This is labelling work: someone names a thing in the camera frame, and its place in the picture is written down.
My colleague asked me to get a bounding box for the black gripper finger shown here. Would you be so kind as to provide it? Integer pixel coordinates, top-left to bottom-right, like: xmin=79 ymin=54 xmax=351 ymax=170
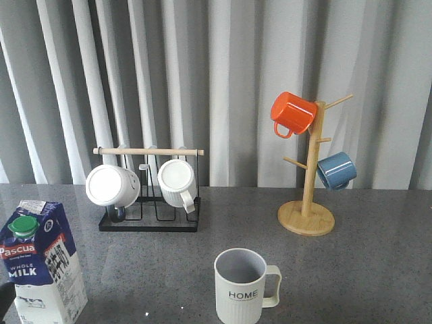
xmin=0 ymin=282 xmax=16 ymax=323

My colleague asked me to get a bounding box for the blue white milk carton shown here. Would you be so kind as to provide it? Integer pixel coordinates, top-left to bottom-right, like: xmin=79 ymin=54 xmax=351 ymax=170
xmin=1 ymin=200 xmax=88 ymax=323

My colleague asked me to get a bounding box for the white HOME mug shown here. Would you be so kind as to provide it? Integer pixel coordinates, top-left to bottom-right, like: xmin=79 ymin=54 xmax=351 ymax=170
xmin=213 ymin=248 xmax=282 ymax=323

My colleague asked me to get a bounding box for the white smiley mug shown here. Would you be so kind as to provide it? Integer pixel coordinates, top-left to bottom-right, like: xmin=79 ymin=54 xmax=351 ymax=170
xmin=86 ymin=165 xmax=140 ymax=209

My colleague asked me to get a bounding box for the white ribbed mug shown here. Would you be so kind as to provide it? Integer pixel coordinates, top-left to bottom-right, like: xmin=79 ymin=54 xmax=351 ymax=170
xmin=157 ymin=159 xmax=197 ymax=213

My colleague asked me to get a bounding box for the grey curtain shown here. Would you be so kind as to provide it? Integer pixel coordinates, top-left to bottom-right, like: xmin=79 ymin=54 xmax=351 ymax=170
xmin=1 ymin=1 xmax=431 ymax=190

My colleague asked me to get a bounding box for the wooden mug tree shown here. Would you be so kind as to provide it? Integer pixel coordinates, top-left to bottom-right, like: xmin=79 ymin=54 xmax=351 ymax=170
xmin=277 ymin=94 xmax=353 ymax=236

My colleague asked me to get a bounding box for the orange enamel mug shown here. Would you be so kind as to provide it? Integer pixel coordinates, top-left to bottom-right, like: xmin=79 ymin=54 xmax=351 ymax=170
xmin=271 ymin=92 xmax=318 ymax=138

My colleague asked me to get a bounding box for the blue enamel mug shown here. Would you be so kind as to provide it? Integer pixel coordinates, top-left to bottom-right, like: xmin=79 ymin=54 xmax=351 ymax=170
xmin=317 ymin=152 xmax=357 ymax=190

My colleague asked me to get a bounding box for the black wire mug rack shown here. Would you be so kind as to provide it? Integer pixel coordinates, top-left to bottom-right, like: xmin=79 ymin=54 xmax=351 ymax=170
xmin=93 ymin=147 xmax=205 ymax=232

